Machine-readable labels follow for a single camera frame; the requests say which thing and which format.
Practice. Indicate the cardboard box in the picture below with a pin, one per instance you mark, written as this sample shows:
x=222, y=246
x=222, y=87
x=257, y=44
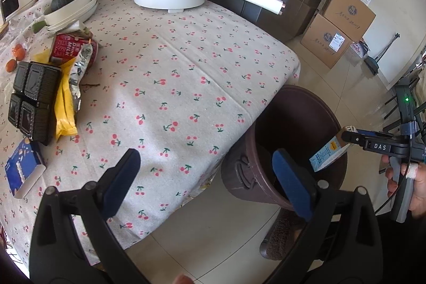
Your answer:
x=324, y=40
x=352, y=17

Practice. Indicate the lower cardboard box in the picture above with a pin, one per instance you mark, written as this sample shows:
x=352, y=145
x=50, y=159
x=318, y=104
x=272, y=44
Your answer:
x=324, y=40

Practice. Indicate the brown trash bin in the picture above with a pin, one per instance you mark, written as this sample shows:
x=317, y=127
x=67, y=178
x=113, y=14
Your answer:
x=297, y=121

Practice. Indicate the silver foil snack bag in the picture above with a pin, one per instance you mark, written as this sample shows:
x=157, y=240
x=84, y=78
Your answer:
x=77, y=72

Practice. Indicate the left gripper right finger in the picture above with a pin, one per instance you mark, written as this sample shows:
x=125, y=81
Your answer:
x=340, y=242

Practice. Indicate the upper cardboard box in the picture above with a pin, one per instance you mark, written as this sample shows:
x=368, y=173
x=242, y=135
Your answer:
x=352, y=17

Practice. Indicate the cherry print tablecloth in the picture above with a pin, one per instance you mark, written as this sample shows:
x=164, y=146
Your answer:
x=181, y=89

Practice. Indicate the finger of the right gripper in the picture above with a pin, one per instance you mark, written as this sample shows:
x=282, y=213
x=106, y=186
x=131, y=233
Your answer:
x=355, y=137

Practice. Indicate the blue cookie box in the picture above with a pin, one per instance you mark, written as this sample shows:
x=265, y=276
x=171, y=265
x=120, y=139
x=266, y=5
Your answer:
x=24, y=168

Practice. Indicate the small orange fruit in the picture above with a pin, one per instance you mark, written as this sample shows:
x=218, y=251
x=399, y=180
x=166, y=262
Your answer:
x=19, y=52
x=11, y=65

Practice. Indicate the small blue white carton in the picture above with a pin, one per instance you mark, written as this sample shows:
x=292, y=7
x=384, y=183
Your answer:
x=332, y=150

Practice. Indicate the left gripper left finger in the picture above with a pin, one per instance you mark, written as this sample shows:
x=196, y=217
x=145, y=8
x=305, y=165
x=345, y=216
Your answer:
x=56, y=253

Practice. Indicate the stacked white plates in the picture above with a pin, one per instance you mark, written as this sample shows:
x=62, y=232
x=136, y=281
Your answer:
x=82, y=15

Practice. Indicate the yellow snack wrapper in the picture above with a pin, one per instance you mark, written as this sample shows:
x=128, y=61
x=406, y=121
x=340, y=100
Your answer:
x=64, y=105

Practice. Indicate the person's right hand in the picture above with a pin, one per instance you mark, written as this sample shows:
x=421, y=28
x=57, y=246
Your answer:
x=418, y=202

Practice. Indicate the black plastic tray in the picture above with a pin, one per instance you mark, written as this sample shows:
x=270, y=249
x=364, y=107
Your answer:
x=31, y=105

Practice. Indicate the dark dustpan tool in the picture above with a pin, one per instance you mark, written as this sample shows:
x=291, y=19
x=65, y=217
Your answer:
x=372, y=63

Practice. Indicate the white bowl with handle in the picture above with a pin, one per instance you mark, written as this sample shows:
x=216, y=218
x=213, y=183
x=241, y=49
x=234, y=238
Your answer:
x=51, y=17

